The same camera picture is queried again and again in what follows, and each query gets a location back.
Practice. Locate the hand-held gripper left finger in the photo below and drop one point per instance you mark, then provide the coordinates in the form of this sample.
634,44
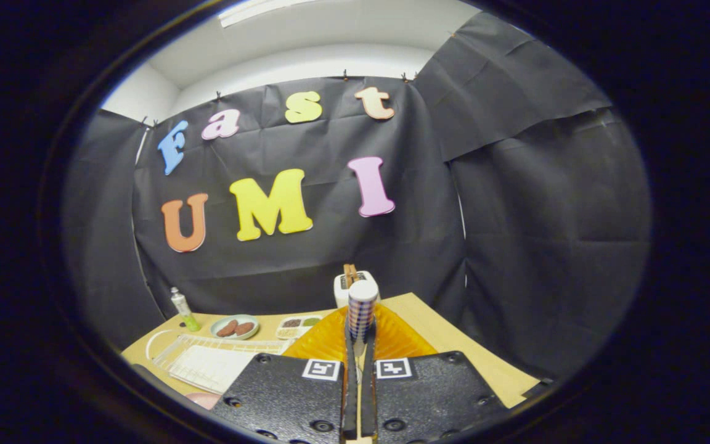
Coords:
281,401

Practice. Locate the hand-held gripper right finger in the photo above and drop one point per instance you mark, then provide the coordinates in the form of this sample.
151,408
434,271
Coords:
429,394

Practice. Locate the pink plate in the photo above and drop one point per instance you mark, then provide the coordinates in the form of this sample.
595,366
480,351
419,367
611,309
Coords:
204,399

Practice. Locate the white divided dish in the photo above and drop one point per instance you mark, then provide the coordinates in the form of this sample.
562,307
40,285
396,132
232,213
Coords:
301,333

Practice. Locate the light green plate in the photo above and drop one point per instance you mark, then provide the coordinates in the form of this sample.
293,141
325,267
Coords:
235,317

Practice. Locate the pile of yellow beans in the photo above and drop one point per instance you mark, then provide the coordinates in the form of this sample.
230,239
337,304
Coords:
288,333

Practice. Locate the white drip tray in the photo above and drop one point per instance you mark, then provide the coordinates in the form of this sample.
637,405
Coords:
213,370

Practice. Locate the pile of brown beans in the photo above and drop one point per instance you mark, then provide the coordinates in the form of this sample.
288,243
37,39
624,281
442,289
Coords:
291,323

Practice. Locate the brown meat piece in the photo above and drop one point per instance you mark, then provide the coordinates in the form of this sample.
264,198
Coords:
227,328
244,328

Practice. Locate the pile of green beans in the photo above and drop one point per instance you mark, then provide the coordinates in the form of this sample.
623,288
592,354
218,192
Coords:
312,322

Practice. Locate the white toaster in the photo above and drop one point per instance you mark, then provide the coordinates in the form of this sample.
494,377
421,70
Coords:
340,291

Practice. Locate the green drink bottle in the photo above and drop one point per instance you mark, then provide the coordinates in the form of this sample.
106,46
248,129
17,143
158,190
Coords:
185,311

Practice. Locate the black backdrop cloth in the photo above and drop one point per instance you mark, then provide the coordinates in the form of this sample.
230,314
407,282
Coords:
355,246

